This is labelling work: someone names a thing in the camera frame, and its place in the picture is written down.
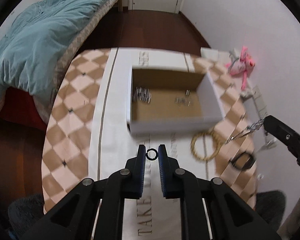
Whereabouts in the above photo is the white cardboard box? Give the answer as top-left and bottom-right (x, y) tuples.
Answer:
(126, 48), (225, 134)

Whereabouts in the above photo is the teal blanket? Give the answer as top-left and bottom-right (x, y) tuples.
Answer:
(0, 0), (109, 106)

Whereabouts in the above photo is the thick silver chain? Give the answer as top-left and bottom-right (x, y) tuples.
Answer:
(132, 87), (153, 104)

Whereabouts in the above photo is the pink panther plush toy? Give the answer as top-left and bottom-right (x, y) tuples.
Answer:
(225, 46), (255, 91)

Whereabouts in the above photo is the silver necklace in box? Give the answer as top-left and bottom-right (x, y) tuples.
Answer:
(174, 89), (192, 107)

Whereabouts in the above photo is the thin silver chain necklace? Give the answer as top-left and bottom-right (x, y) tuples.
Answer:
(225, 117), (266, 145)

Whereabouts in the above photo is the dark fuzzy stool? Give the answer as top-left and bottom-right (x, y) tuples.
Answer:
(255, 190), (286, 231)

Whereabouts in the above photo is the wooden bead bracelet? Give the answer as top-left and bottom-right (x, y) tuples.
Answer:
(189, 129), (225, 162)

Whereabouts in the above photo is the checkered brown pink tablecloth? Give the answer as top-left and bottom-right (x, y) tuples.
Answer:
(42, 48), (248, 211)

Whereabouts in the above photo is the small black ring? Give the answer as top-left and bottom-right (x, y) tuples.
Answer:
(145, 148), (158, 160)

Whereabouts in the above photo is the white printed paper bag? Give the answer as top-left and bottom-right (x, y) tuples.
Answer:
(89, 48), (215, 239)

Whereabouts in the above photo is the black band bracelet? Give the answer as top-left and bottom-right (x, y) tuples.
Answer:
(229, 151), (257, 171)

